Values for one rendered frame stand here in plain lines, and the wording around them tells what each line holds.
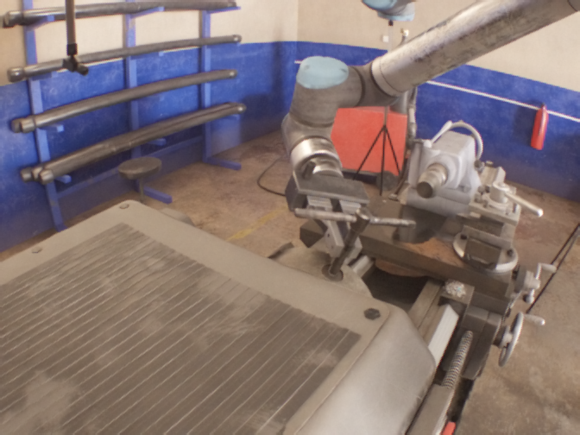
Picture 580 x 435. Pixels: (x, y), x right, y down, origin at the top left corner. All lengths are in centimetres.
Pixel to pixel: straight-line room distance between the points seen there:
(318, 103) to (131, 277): 47
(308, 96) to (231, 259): 39
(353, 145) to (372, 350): 371
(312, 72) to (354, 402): 57
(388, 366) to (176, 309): 20
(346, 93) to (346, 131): 322
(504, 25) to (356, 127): 341
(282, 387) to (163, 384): 9
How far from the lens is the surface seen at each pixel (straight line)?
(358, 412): 32
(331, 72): 73
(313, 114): 76
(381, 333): 37
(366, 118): 393
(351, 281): 66
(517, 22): 63
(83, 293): 42
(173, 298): 39
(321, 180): 69
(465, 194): 169
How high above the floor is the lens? 158
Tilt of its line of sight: 27 degrees down
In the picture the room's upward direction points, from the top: 2 degrees clockwise
